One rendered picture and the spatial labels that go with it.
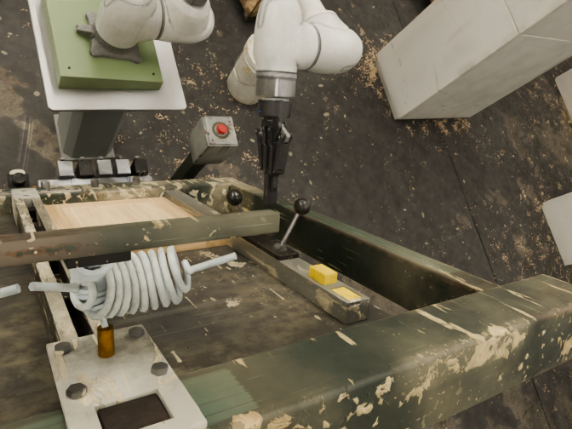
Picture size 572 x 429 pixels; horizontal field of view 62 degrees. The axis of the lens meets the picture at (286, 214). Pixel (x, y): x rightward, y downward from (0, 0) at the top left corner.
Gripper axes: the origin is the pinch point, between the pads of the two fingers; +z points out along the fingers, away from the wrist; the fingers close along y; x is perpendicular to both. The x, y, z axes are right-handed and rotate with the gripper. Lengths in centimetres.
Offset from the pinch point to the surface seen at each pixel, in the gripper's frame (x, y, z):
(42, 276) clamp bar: 50, -14, 8
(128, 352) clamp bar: 45, -49, 5
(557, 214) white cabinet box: -362, 115, 68
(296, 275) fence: 6.8, -22.6, 12.2
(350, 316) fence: 6.0, -38.0, 14.0
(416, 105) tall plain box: -210, 151, -18
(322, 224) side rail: -17.3, 1.7, 10.9
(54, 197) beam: 40, 57, 12
